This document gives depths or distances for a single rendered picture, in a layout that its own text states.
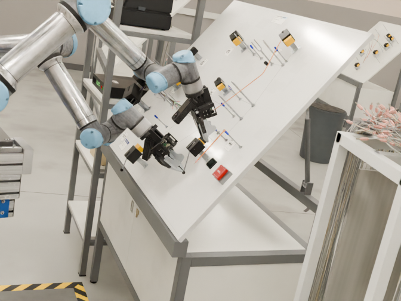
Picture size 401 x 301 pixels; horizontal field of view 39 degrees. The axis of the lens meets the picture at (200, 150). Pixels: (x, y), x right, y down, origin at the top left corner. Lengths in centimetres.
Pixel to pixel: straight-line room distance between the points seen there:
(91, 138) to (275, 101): 71
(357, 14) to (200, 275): 897
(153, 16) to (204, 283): 155
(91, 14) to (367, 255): 110
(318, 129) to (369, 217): 491
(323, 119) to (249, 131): 442
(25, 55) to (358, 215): 108
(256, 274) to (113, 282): 136
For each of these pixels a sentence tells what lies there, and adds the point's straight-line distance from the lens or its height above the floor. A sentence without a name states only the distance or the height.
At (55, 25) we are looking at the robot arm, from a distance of 182.
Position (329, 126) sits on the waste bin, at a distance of 660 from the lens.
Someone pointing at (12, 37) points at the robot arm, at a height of 142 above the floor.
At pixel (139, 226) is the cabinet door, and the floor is 68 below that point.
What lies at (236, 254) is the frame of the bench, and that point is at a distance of 221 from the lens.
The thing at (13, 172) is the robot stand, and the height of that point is 103.
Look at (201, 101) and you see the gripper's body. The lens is 215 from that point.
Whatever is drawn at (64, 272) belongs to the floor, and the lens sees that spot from 352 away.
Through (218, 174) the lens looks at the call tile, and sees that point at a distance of 207.
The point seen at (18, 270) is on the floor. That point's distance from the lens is 351.
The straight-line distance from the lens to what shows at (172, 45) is 527.
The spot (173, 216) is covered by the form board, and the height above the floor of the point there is 90.
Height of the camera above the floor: 176
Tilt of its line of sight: 16 degrees down
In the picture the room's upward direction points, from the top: 11 degrees clockwise
